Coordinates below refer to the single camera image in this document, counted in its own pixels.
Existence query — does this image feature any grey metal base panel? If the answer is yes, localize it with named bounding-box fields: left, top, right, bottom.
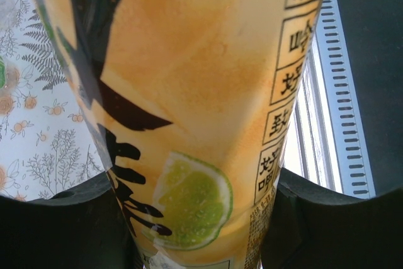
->
left=329, top=0, right=403, bottom=196

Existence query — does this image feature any floral printed table mat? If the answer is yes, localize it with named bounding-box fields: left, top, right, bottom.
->
left=0, top=0, right=111, bottom=202

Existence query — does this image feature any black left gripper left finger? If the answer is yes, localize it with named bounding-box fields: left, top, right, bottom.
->
left=0, top=171, right=140, bottom=269

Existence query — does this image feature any yellow tea bottle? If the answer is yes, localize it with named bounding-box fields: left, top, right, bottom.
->
left=18, top=0, right=331, bottom=269

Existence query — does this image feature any aluminium front frame rail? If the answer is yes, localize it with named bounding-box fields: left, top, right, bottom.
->
left=281, top=45, right=344, bottom=194

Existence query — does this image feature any small clear bottle green label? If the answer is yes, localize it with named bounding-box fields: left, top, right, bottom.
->
left=0, top=0, right=20, bottom=90

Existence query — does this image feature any grey slotted cable duct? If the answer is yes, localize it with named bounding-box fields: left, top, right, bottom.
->
left=316, top=0, right=377, bottom=200

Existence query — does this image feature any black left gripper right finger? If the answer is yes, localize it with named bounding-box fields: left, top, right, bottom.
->
left=260, top=167, right=403, bottom=269

